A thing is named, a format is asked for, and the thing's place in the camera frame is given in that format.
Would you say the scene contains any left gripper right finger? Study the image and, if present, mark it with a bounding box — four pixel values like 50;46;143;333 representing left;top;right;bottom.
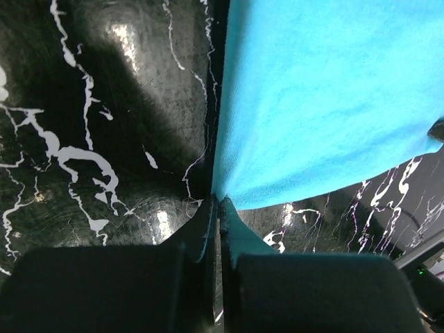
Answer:
220;199;424;332

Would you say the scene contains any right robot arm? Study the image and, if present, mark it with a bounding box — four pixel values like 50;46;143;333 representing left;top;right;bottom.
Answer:
394;231;443;332

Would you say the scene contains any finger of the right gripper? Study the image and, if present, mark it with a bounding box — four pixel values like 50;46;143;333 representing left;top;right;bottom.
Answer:
427;119;444;142

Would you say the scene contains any bright blue t shirt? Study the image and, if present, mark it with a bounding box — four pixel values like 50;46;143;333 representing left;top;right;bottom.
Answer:
211;0;444;211

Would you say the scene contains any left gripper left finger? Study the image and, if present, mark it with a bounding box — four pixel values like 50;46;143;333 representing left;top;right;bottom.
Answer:
1;197;218;332

